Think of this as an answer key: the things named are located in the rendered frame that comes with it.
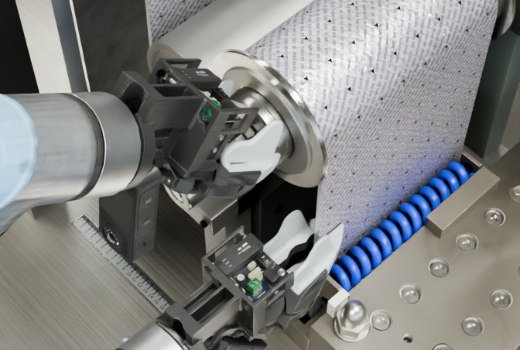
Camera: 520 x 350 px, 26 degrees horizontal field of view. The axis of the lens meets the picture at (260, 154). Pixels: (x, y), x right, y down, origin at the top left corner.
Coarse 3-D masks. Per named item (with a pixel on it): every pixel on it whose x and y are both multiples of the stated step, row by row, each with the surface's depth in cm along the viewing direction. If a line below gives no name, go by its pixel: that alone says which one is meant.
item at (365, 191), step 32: (480, 64) 114; (448, 96) 113; (416, 128) 112; (448, 128) 119; (352, 160) 105; (384, 160) 111; (416, 160) 118; (448, 160) 126; (320, 192) 104; (352, 192) 110; (384, 192) 117; (320, 224) 109; (352, 224) 116
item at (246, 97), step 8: (240, 88) 101; (248, 88) 100; (232, 96) 100; (240, 96) 99; (248, 96) 99; (256, 96) 98; (264, 96) 98; (240, 104) 99; (248, 104) 98; (256, 104) 98; (264, 104) 98; (264, 112) 98; (272, 112) 98; (256, 120) 98; (264, 120) 97; (272, 120) 98; (280, 120) 98; (256, 128) 99; (288, 128) 98; (240, 136) 103; (248, 136) 101; (280, 136) 98; (288, 136) 99; (280, 144) 98; (288, 144) 99; (280, 152) 99; (288, 152) 100; (280, 160) 100
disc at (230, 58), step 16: (224, 64) 101; (240, 64) 99; (256, 64) 96; (272, 80) 96; (288, 96) 95; (304, 112) 95; (304, 128) 97; (320, 144) 96; (320, 160) 98; (288, 176) 105; (304, 176) 102; (320, 176) 100
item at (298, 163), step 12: (228, 72) 101; (240, 72) 99; (252, 72) 98; (240, 84) 100; (252, 84) 99; (264, 84) 97; (276, 96) 96; (276, 108) 98; (288, 108) 96; (288, 120) 97; (300, 132) 97; (300, 144) 98; (300, 156) 100; (288, 168) 103; (300, 168) 101
